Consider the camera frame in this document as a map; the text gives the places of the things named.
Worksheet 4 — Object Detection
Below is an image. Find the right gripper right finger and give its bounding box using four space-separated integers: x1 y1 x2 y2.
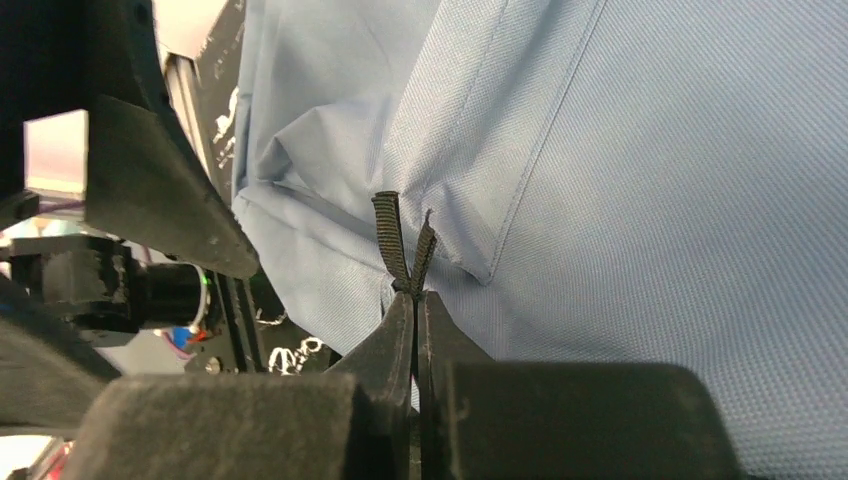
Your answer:
417 292 744 479

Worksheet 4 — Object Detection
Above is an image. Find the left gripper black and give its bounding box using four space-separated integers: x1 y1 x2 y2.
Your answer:
1 1 259 345

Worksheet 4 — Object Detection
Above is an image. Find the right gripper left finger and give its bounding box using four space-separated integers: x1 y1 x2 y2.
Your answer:
62 294 415 479

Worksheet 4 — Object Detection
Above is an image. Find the blue student backpack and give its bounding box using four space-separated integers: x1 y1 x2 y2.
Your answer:
233 1 847 479

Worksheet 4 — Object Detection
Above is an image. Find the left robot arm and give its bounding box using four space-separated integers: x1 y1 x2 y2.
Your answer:
1 1 258 435

